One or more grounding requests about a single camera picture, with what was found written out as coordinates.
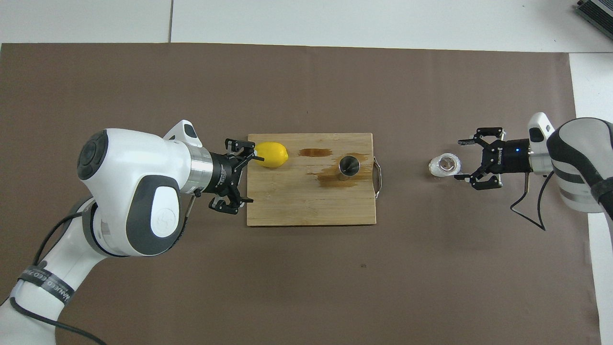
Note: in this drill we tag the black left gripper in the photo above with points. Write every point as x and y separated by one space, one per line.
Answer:
227 172

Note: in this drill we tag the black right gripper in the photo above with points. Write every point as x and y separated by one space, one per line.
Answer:
507 155

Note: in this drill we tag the steel jigger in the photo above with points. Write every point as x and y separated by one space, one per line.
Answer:
349 165

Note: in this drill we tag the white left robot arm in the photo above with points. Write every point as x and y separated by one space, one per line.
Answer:
134 191

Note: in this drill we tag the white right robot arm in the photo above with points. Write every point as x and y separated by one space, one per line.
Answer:
579 163

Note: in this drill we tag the yellow lemon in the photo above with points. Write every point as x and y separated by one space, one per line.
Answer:
273 154

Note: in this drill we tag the wooden cutting board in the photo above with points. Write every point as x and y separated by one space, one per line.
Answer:
287 201

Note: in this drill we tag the brown paper table mat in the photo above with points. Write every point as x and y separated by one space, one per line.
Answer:
335 287

